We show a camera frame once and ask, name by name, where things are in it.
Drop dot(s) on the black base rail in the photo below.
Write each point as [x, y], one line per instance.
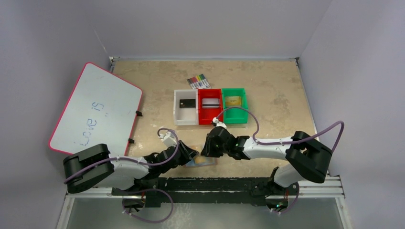
[256, 191]

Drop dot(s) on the pack of coloured markers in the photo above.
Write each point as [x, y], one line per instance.
[199, 82]

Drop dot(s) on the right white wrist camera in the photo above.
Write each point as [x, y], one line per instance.
[217, 123]

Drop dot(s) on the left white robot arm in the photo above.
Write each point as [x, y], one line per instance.
[96, 167]

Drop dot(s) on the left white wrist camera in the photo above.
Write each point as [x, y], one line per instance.
[168, 139]

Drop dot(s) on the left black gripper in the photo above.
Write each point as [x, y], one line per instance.
[187, 154]

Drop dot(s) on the red plastic bin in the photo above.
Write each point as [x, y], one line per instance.
[205, 115]

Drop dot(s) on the red framed whiteboard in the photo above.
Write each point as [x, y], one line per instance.
[102, 109]

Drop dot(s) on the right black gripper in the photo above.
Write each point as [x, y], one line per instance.
[209, 144]

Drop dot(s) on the black credit card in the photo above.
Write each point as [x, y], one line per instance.
[187, 103]

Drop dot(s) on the pink leather card holder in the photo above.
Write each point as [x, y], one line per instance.
[210, 161]

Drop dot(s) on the gold card in bin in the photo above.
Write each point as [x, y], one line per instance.
[233, 101]

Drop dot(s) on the silver credit card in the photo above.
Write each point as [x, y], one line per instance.
[210, 103]

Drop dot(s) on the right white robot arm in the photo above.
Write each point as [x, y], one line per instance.
[308, 159]

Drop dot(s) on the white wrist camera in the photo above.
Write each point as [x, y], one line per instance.
[217, 123]
[168, 139]

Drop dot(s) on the white plastic bin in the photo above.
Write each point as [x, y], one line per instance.
[185, 116]

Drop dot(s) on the green plastic bin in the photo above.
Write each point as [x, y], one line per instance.
[235, 115]

